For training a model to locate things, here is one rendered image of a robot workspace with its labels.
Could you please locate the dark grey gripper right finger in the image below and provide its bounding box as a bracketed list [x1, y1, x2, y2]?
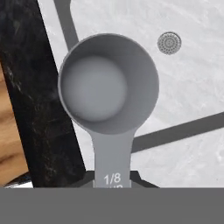
[129, 170, 160, 189]

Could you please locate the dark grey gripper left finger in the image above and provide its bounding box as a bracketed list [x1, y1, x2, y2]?
[67, 170, 95, 189]

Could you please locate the grey measuring cup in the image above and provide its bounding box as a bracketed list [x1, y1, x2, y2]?
[57, 32, 160, 189]

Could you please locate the white marble double sink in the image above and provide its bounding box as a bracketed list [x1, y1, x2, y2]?
[37, 0, 224, 189]

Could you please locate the round metal sink drain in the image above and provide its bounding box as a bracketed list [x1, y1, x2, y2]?
[157, 31, 182, 56]

